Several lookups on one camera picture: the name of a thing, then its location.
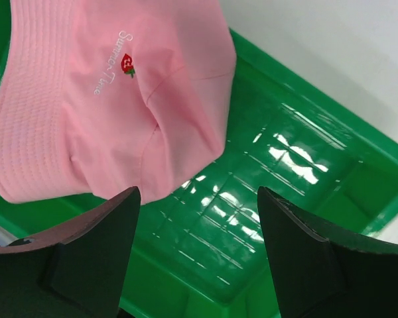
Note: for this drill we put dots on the pink black-trimmed hat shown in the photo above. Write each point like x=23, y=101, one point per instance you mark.
x=99, y=96

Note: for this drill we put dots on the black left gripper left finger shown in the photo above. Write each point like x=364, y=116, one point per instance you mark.
x=75, y=269

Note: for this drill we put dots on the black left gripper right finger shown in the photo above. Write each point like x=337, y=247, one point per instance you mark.
x=320, y=269

